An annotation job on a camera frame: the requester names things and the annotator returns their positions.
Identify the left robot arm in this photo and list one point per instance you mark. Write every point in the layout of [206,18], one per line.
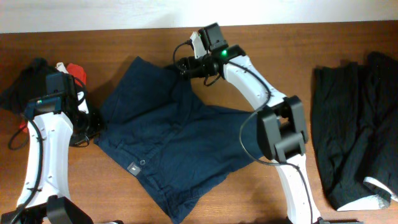
[57,120]

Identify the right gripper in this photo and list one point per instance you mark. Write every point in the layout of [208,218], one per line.
[194,69]

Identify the folded white garment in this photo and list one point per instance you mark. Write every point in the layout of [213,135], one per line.
[61,67]

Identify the folded black garment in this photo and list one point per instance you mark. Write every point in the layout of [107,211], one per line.
[30,84]

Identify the black garment with white band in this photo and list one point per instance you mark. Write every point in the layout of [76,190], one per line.
[354,133]

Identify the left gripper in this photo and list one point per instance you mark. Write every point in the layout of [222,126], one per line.
[98,120]

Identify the navy blue shorts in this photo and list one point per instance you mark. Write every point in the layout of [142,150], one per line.
[177,147]

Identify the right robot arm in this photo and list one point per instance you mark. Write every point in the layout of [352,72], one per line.
[281,130]

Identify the folded red garment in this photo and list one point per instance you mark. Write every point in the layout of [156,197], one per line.
[77,72]

